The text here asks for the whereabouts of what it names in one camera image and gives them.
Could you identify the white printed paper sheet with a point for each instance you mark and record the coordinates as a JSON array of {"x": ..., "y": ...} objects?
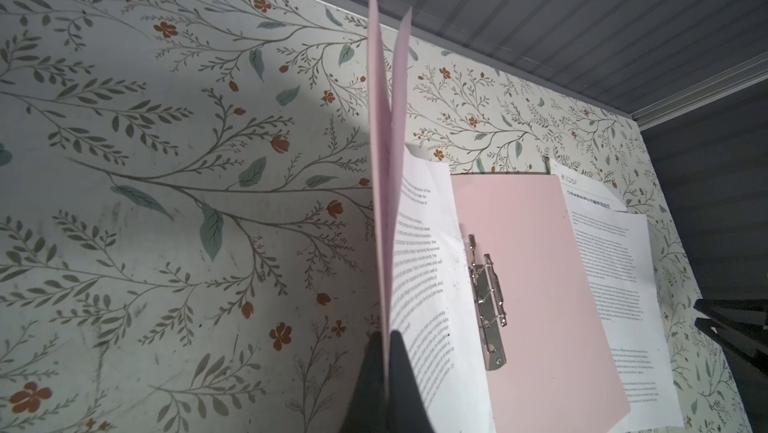
[{"x": 432, "y": 302}]

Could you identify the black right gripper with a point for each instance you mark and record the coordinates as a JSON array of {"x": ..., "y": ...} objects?
[{"x": 746, "y": 341}]

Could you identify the floral patterned table mat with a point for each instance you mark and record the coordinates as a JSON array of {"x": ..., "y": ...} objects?
[{"x": 187, "y": 228}]

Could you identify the aluminium horizontal back bar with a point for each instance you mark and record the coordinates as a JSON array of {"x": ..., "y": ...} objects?
[{"x": 719, "y": 86}]

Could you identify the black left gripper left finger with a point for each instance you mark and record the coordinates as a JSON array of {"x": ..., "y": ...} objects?
[{"x": 367, "y": 409}]

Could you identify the silver folder clip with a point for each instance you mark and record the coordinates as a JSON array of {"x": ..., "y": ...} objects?
[{"x": 489, "y": 305}]

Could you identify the pink file folder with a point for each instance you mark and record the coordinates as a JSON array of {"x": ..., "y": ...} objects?
[{"x": 560, "y": 375}]

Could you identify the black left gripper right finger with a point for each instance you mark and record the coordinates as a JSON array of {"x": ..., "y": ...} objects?
[{"x": 406, "y": 411}]

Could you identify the white sheet with XDOF header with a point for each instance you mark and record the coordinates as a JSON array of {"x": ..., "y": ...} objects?
[{"x": 584, "y": 187}]

